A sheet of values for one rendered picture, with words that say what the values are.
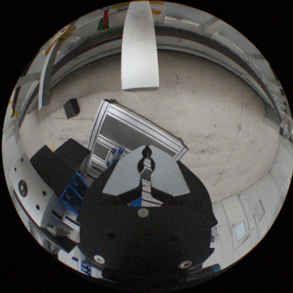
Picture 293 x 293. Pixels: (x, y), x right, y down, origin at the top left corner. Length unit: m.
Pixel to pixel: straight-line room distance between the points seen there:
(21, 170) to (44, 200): 0.09
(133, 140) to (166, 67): 0.76
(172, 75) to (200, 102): 0.40
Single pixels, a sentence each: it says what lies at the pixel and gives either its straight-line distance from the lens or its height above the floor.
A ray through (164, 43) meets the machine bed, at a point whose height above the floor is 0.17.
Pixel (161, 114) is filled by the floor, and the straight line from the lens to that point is 0.96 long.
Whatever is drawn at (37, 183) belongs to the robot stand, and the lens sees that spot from 0.21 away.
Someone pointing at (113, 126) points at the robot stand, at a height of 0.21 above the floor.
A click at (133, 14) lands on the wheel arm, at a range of 0.16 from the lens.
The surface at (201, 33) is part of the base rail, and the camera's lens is 0.42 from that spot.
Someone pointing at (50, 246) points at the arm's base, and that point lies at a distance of 0.37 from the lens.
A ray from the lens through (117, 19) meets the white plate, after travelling 0.35.
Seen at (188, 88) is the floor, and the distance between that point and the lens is 1.02.
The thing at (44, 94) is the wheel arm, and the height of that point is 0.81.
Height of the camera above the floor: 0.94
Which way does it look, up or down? 62 degrees down
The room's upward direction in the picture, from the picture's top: 178 degrees counter-clockwise
